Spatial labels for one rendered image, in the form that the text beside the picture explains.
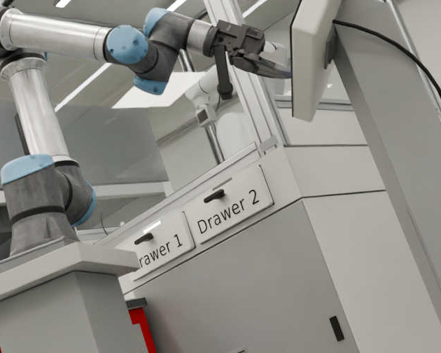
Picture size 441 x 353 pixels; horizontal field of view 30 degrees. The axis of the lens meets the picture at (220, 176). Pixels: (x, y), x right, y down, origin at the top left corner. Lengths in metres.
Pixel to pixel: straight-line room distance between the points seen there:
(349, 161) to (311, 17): 0.87
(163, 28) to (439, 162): 0.69
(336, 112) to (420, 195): 0.82
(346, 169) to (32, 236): 0.94
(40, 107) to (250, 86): 0.55
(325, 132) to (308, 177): 0.20
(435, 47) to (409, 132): 3.88
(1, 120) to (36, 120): 1.40
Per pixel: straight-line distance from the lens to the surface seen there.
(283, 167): 2.09
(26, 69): 2.02
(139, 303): 2.44
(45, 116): 1.97
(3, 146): 3.30
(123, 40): 1.74
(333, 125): 2.31
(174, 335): 2.42
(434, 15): 5.52
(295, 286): 2.09
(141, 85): 1.86
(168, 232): 2.36
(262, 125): 2.13
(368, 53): 1.66
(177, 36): 1.88
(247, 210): 2.15
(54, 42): 1.85
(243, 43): 1.86
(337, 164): 2.24
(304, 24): 1.48
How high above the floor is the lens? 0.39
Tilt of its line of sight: 15 degrees up
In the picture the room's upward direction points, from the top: 19 degrees counter-clockwise
